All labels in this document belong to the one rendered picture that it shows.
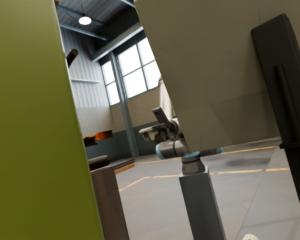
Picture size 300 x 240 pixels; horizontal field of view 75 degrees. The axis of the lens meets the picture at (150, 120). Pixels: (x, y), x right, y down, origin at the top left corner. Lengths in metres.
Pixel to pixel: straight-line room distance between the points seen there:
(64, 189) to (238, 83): 0.27
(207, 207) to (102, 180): 1.19
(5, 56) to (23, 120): 0.05
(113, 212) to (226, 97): 0.40
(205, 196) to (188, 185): 0.14
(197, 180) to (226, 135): 1.21
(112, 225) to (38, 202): 0.39
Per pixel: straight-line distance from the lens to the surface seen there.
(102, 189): 0.54
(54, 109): 0.20
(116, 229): 0.58
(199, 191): 1.59
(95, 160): 0.53
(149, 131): 0.84
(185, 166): 1.59
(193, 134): 0.37
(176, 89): 0.33
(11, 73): 0.20
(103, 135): 1.16
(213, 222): 1.68
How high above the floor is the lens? 0.98
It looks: 4 degrees up
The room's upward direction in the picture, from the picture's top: 13 degrees counter-clockwise
